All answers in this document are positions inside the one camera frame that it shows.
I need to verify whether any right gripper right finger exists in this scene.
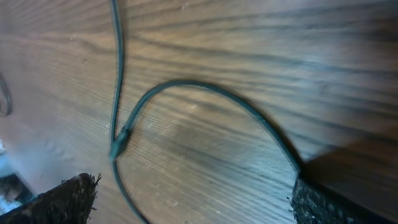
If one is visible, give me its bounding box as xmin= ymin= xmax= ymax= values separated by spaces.
xmin=290 ymin=174 xmax=393 ymax=224

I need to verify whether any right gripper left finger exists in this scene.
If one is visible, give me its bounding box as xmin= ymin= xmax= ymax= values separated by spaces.
xmin=1 ymin=173 xmax=101 ymax=224

